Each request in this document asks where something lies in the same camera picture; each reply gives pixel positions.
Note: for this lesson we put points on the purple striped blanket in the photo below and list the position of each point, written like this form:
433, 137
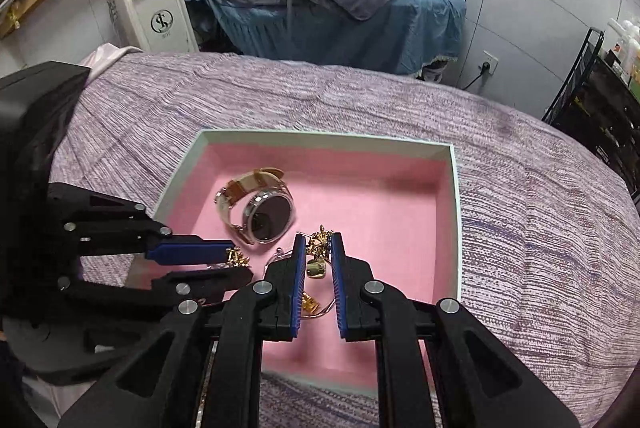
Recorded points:
525, 258

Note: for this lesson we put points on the blue skirted massage bed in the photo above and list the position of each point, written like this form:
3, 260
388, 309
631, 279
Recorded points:
360, 28

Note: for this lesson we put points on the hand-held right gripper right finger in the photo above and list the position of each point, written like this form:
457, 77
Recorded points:
338, 288

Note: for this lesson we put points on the pink lined jewelry box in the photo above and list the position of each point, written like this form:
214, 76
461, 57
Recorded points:
390, 218

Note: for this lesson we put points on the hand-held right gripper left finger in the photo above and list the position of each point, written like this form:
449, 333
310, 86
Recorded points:
298, 288

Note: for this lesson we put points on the group of bottles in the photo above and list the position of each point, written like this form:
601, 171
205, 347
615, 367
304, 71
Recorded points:
625, 50

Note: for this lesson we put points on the pale pink quilt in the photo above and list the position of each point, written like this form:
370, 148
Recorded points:
110, 55

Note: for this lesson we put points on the black trolley cart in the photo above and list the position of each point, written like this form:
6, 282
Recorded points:
595, 128

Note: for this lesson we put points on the wall power socket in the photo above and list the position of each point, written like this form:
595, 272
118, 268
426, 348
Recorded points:
490, 63

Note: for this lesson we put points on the thin bangle with pendant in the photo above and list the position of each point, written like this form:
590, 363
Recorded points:
316, 265

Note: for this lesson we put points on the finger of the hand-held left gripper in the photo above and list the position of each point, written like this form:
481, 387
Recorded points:
195, 253
200, 283

